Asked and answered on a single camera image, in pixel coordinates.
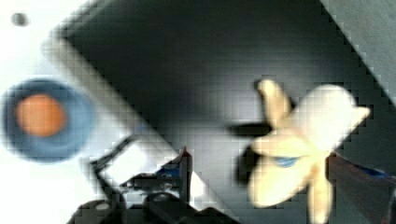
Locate orange egg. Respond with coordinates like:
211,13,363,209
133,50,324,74
15,94,67,137

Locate peeled toy banana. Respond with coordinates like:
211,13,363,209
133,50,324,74
247,79,370,224

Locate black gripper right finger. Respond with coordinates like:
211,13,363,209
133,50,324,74
326,153,396,224

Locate silver black toaster oven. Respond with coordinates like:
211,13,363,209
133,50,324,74
52,0,395,224

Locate blue bowl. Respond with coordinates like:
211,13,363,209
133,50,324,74
2,78,96,163

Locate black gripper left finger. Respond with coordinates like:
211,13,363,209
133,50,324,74
66,149,240,224

